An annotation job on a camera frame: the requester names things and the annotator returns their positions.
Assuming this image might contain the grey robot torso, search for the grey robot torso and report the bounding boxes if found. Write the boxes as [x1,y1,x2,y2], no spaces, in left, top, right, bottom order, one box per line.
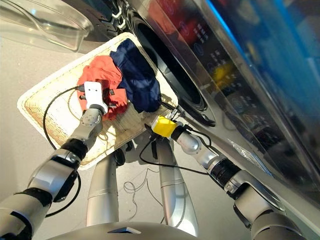
[47,221,201,240]

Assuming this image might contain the grey washing machine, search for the grey washing machine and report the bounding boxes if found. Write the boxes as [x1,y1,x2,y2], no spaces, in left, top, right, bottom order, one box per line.
[94,0,320,240]

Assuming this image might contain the round glass washing machine door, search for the round glass washing machine door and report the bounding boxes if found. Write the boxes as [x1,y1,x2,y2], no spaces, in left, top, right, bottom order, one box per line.
[0,0,118,53]

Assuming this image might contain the orange red garment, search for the orange red garment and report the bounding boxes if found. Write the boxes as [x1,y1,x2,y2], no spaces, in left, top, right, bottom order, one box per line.
[76,55,130,122]

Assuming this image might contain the silver robot leg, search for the silver robot leg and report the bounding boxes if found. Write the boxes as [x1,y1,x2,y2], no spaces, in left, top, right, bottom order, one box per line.
[86,149,120,227]
[156,136,200,237]

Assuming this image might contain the pale woven basket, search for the pale woven basket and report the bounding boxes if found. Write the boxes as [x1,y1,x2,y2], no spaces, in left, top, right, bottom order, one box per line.
[16,31,180,172]

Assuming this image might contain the yellow wrist camera mount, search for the yellow wrist camera mount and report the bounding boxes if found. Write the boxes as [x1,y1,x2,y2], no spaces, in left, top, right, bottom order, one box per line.
[152,115,178,139]

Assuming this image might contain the washing machine label sticker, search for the washing machine label sticker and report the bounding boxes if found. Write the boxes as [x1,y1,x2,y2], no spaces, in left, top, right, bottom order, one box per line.
[228,138,273,177]

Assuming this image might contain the navy blue garment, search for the navy blue garment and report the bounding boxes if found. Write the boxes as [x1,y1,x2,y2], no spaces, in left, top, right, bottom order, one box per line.
[109,38,162,114]

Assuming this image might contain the thin grey floor cord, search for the thin grey floor cord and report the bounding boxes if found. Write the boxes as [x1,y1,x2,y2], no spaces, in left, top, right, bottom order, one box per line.
[123,166,167,225]

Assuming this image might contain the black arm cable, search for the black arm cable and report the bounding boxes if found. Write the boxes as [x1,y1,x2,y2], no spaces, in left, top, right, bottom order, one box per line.
[42,85,86,218]
[139,93,213,176]

